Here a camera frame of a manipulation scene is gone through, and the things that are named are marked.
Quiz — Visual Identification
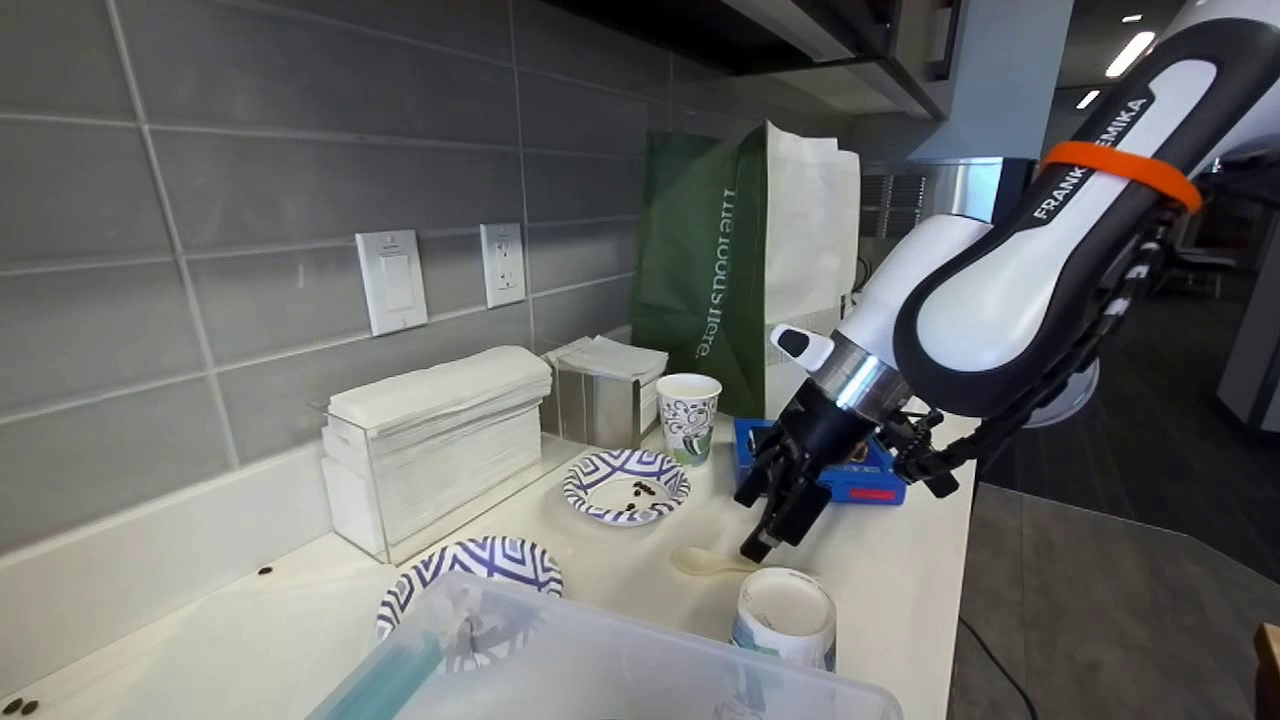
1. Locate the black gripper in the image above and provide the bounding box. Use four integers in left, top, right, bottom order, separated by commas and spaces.
736, 382, 875, 565

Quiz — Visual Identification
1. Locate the white plastic spoon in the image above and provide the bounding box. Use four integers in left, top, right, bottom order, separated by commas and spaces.
674, 547, 756, 578

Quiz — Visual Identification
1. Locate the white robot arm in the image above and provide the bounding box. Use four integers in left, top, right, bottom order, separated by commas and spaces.
736, 0, 1280, 561

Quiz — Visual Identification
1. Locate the blue patterned bowl near cup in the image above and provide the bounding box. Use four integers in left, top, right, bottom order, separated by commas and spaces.
563, 447, 691, 529

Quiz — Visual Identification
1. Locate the blue patterned bowl near bin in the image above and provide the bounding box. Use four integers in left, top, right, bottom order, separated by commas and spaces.
372, 536, 563, 637

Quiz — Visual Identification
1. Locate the blue snack box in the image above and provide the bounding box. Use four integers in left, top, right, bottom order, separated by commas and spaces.
732, 416, 906, 508

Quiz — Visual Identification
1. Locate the green white paper cup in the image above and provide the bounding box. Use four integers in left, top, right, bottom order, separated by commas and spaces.
732, 567, 835, 671

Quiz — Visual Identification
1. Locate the patterned paper cup by bag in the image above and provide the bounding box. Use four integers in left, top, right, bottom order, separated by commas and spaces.
657, 370, 721, 464

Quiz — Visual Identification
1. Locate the metal napkin holder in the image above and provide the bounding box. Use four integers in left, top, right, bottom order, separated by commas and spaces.
546, 337, 669, 447

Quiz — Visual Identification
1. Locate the green white paper bag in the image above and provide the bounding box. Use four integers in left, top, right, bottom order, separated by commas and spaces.
634, 124, 859, 416

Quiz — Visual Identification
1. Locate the clear plastic bin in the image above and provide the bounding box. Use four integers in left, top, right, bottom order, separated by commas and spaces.
307, 576, 906, 720

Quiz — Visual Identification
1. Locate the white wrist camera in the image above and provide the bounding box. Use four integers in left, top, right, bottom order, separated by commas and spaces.
773, 324, 833, 370

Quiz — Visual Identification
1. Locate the white wall outlet left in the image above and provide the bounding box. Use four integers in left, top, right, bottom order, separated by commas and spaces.
356, 231, 428, 337

